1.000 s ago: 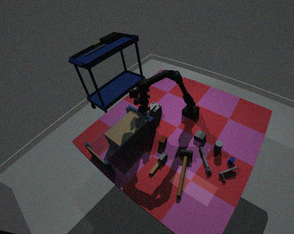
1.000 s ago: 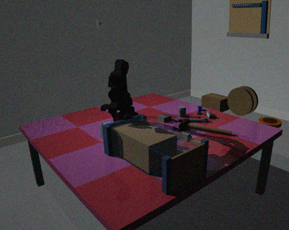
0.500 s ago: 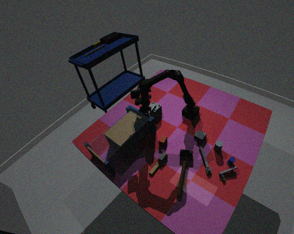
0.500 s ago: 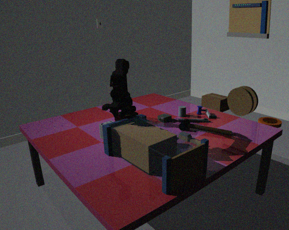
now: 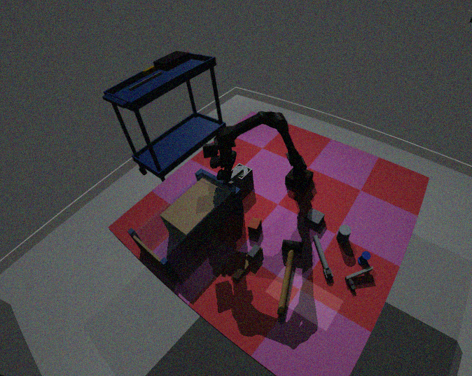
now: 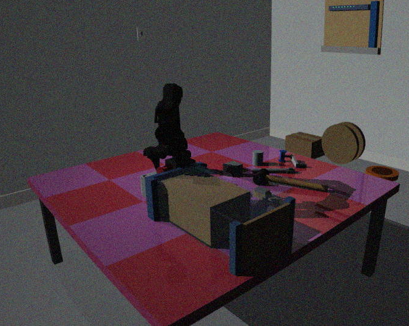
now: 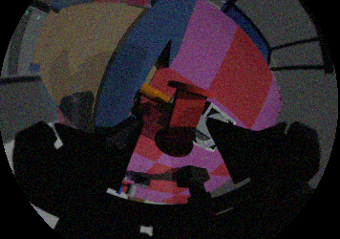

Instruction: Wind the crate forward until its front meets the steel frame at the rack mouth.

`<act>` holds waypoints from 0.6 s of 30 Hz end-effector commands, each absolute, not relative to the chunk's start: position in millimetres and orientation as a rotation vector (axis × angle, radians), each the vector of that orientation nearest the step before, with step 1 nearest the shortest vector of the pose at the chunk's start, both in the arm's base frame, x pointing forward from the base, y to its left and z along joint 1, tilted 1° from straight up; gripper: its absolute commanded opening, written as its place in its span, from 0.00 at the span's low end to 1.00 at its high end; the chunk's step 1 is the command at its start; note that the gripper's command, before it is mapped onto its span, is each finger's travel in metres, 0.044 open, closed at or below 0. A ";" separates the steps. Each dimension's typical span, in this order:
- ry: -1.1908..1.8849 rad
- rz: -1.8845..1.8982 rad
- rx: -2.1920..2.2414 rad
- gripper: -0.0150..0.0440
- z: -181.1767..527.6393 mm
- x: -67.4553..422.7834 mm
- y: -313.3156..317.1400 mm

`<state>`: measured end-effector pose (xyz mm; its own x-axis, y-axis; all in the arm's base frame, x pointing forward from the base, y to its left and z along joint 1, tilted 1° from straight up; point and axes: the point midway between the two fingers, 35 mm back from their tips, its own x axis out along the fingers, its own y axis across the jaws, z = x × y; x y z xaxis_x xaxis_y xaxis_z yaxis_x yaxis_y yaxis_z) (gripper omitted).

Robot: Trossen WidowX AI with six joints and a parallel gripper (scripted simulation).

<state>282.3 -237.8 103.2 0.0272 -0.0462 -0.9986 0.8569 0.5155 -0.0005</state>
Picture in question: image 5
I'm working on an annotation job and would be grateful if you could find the grey cylinder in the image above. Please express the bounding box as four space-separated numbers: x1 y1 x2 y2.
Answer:
337 225 352 244

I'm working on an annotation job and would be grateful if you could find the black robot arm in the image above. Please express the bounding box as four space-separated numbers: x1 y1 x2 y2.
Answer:
202 111 307 179

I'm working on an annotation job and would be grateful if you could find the black-headed mallet with wooden handle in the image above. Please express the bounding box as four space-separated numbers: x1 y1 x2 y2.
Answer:
277 239 303 316

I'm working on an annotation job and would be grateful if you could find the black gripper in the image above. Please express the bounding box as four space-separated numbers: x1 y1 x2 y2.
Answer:
217 151 237 182

